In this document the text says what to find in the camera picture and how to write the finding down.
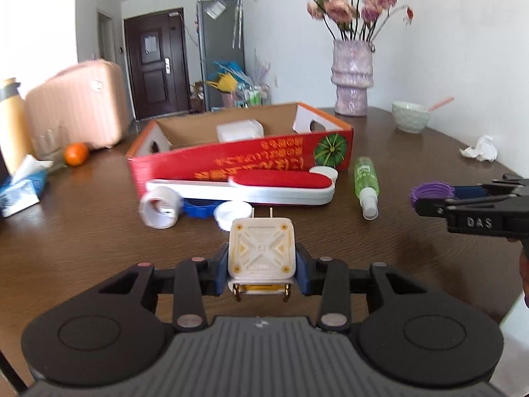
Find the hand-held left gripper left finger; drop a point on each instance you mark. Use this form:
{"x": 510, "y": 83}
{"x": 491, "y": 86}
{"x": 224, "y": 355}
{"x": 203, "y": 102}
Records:
{"x": 218, "y": 275}

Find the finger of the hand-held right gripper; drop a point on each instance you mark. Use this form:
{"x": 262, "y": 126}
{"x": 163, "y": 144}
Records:
{"x": 432, "y": 207}
{"x": 469, "y": 192}

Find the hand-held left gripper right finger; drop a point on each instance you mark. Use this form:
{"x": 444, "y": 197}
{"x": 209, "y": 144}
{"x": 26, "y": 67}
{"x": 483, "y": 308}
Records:
{"x": 306, "y": 275}

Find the purple ribbed lid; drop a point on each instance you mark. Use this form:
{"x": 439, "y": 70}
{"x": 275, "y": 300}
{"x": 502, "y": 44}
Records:
{"x": 430, "y": 192}

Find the white square charger plug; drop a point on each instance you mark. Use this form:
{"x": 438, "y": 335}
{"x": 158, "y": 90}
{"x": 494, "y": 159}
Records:
{"x": 260, "y": 252}

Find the white tape roll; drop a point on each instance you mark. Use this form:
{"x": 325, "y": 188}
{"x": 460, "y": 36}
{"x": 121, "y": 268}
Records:
{"x": 159, "y": 206}

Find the red cardboard box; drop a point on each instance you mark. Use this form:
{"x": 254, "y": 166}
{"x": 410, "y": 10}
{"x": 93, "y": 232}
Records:
{"x": 231, "y": 161}

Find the crumpled white tissue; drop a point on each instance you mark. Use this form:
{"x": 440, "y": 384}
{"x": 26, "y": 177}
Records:
{"x": 481, "y": 149}

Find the white ribbed bottle cap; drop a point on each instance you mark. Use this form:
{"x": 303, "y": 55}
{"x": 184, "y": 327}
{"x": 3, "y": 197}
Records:
{"x": 231, "y": 214}

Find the green spray bottle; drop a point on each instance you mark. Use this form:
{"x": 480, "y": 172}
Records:
{"x": 365, "y": 178}

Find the white lint brush red pad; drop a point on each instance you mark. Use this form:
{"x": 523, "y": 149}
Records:
{"x": 281, "y": 193}

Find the pale green bowl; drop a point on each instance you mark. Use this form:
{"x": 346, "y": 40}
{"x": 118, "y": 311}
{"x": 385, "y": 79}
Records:
{"x": 411, "y": 118}

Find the pink spoon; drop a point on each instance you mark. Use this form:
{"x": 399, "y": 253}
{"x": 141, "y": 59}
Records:
{"x": 441, "y": 103}

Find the white foam block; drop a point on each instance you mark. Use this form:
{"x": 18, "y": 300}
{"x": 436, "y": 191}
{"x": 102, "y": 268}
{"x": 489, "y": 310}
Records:
{"x": 237, "y": 130}

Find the lilac ceramic vase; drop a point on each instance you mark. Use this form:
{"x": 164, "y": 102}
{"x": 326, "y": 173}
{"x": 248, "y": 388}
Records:
{"x": 352, "y": 78}

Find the orange fruit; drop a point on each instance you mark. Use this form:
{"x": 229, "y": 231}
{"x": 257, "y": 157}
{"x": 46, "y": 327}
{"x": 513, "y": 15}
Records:
{"x": 76, "y": 154}

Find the blue and yellow toy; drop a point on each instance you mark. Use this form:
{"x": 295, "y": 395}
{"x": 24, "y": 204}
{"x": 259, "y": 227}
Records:
{"x": 227, "y": 78}

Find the clear drinking glass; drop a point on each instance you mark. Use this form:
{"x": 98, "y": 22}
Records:
{"x": 51, "y": 147}

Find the blue tissue pack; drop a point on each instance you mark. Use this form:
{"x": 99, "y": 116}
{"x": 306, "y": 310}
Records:
{"x": 20, "y": 192}

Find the dark brown door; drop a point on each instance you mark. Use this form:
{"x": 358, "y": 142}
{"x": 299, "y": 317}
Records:
{"x": 157, "y": 66}

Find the pink suitcase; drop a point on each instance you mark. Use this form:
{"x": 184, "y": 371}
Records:
{"x": 82, "y": 99}

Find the dried pink roses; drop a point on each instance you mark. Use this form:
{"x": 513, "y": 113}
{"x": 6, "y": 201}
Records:
{"x": 339, "y": 6}

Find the grey refrigerator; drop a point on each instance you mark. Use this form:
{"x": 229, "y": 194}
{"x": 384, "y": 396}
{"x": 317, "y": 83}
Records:
{"x": 219, "y": 45}

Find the yellow thermos jug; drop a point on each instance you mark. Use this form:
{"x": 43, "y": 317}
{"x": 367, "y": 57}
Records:
{"x": 14, "y": 128}

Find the hanging clear umbrella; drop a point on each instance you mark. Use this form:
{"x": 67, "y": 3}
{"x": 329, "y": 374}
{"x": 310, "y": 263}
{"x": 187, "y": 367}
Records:
{"x": 236, "y": 22}

